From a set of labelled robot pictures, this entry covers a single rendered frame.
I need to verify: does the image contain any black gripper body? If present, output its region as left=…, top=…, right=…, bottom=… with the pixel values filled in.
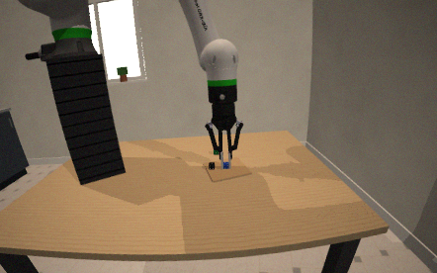
left=212, top=103, right=237, bottom=131

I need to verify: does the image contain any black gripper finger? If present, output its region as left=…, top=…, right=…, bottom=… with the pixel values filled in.
left=226, top=120, right=243, bottom=169
left=205, top=121, right=223, bottom=169

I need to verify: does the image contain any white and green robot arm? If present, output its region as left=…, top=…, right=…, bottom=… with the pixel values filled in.
left=18, top=0, right=238, bottom=105

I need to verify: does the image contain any tan mat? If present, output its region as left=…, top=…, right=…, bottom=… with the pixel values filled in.
left=204, top=157, right=252, bottom=182

